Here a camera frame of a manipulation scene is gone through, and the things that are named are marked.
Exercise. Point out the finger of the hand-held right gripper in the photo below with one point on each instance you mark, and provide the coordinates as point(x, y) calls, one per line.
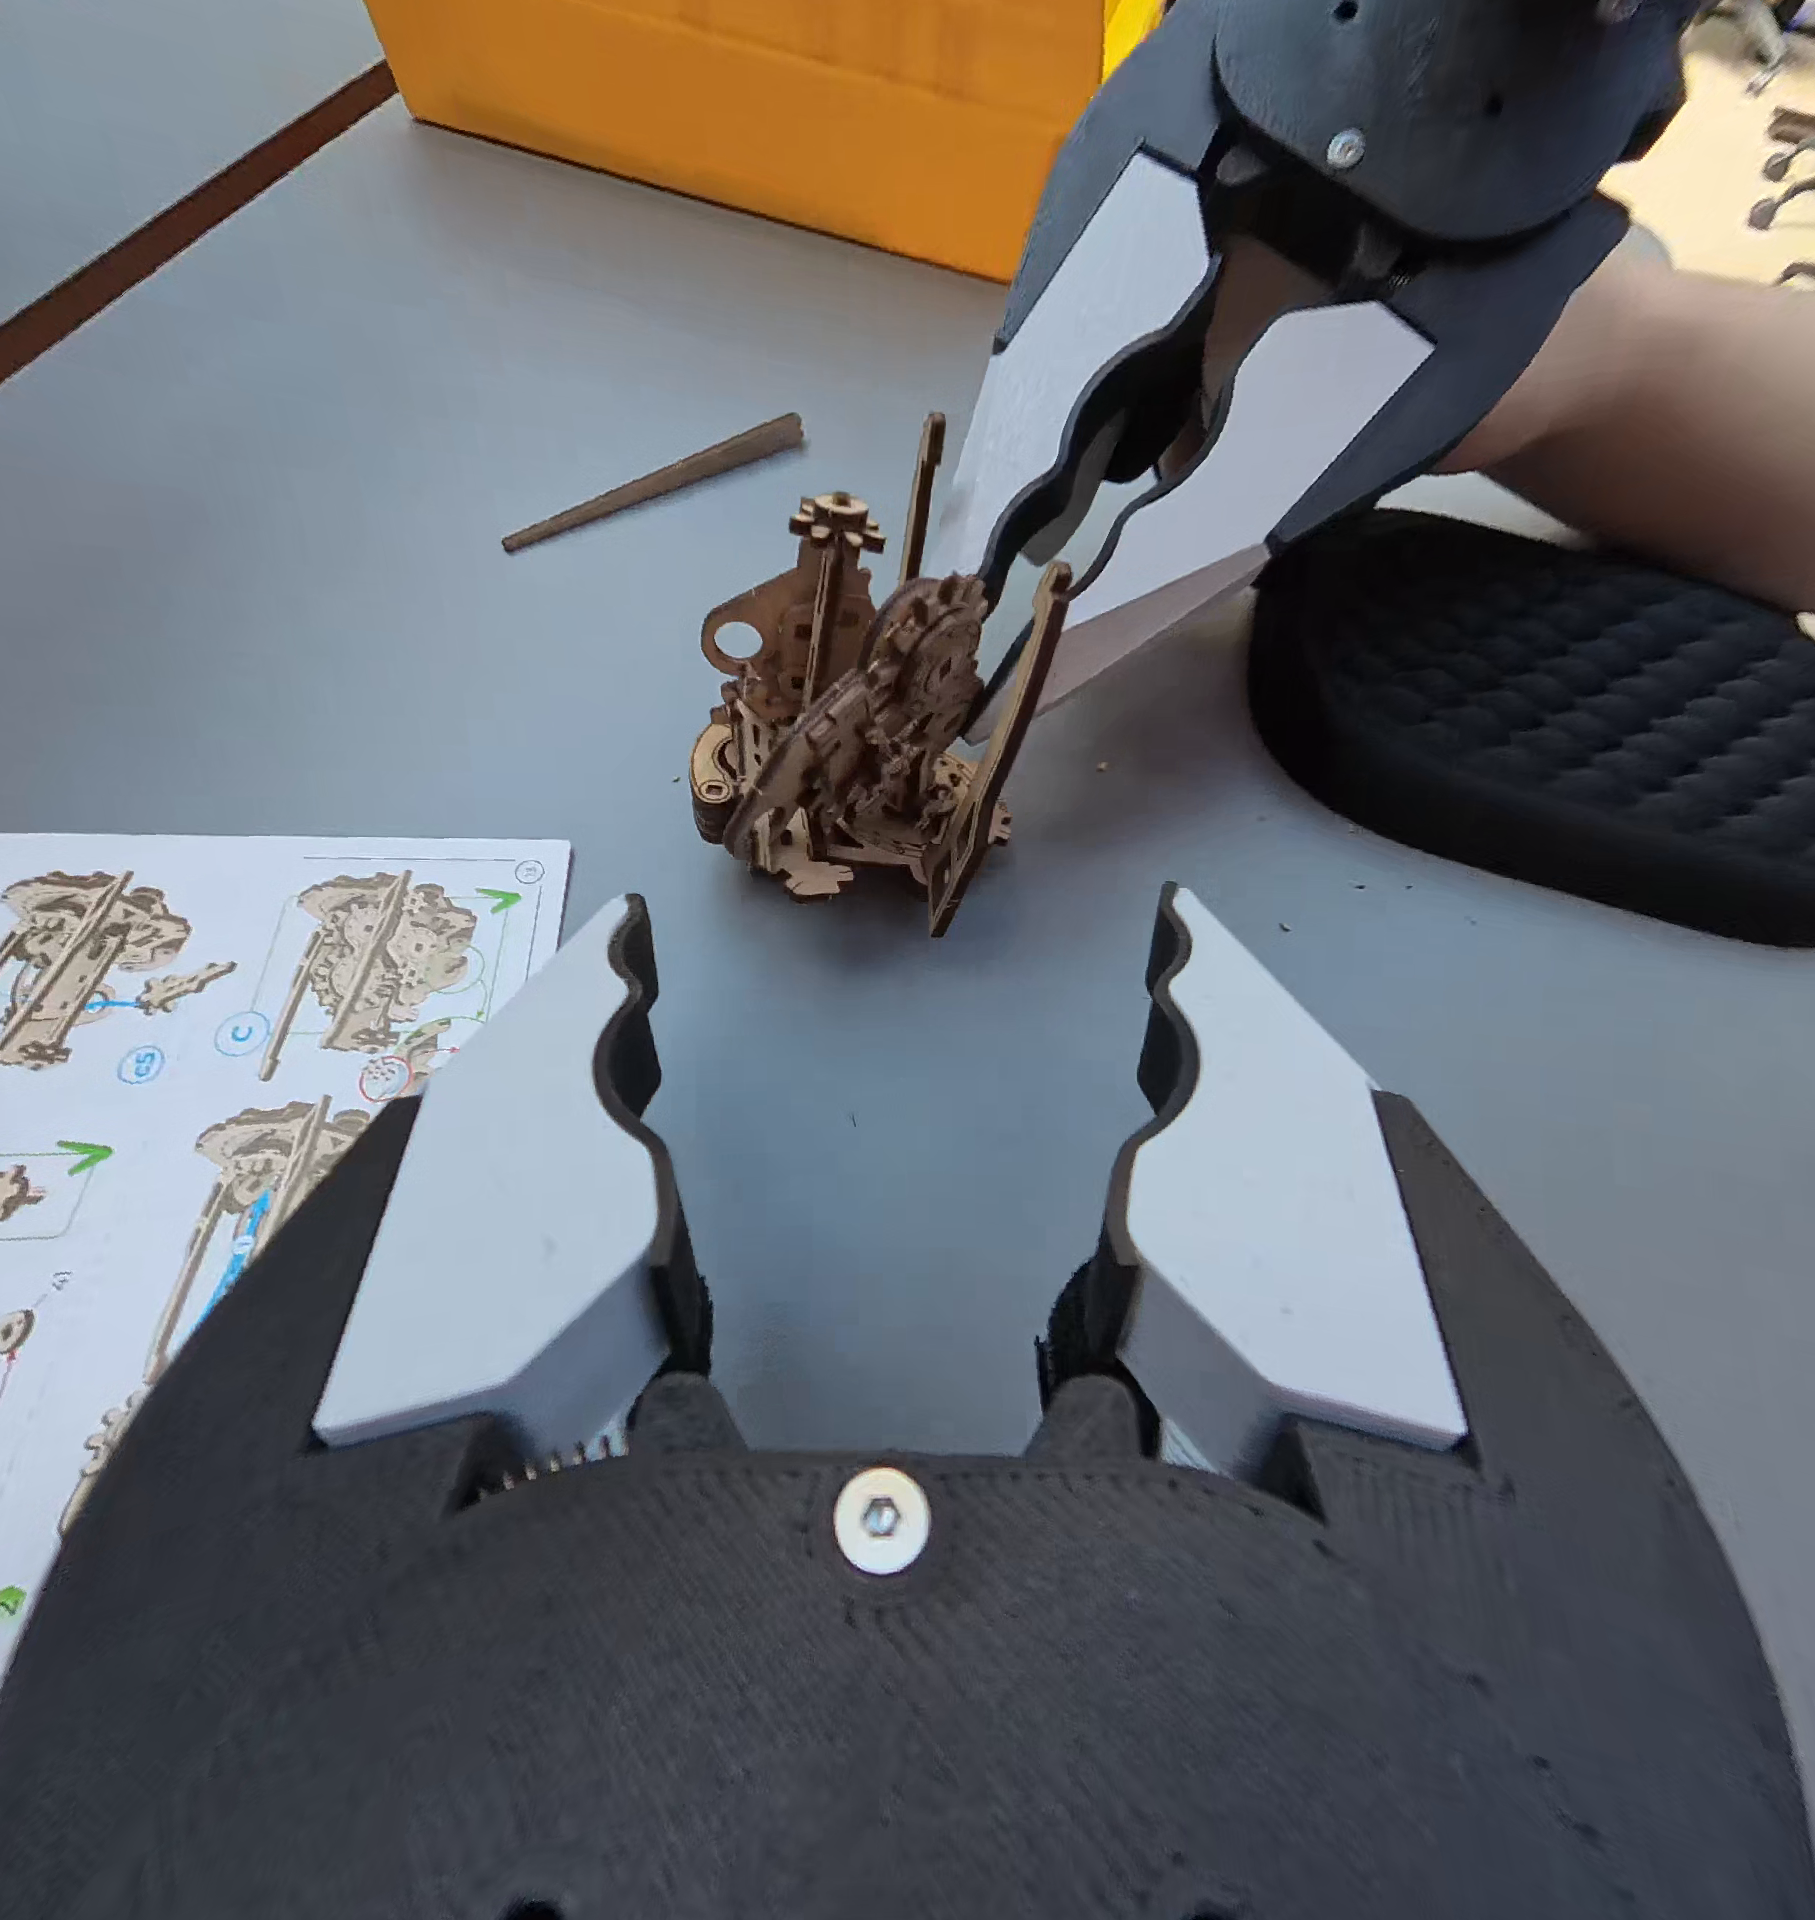
point(1102, 269)
point(1294, 405)

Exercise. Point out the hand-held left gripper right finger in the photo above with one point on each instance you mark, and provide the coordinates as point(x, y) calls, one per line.
point(1279, 1201)

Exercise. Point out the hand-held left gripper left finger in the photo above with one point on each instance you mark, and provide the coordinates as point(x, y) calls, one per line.
point(500, 1201)

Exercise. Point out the wooden gear model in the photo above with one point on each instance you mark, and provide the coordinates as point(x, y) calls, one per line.
point(846, 718)

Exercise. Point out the person's right forearm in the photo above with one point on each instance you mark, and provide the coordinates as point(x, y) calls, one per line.
point(1674, 422)

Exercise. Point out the printed instruction booklet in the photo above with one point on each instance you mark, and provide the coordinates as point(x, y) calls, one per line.
point(144, 1046)

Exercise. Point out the yellow plastic bin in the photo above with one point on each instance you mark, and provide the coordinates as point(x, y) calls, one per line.
point(726, 100)

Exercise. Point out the black padded armrest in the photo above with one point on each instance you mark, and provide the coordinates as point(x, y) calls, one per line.
point(1566, 718)

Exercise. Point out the thin dark wooden stick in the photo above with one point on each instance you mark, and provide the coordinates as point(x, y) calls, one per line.
point(652, 486)

